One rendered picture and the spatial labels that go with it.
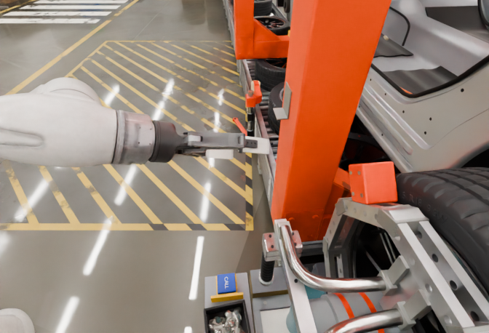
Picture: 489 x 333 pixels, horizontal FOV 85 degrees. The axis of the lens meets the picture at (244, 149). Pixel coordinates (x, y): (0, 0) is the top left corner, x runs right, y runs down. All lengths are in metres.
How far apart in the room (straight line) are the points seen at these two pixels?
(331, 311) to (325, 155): 0.40
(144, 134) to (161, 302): 1.32
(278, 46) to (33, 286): 2.50
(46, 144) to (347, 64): 0.59
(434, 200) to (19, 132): 0.67
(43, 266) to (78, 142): 1.67
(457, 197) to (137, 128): 0.56
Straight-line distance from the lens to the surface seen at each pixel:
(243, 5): 2.57
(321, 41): 0.64
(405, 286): 0.61
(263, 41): 2.68
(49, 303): 1.93
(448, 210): 0.60
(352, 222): 0.83
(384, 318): 0.60
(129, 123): 0.46
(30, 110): 0.45
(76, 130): 0.43
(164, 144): 0.47
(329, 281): 0.59
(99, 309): 1.79
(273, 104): 2.02
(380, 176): 0.66
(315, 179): 0.90
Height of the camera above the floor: 1.54
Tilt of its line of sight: 41 degrees down
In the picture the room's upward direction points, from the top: straight up
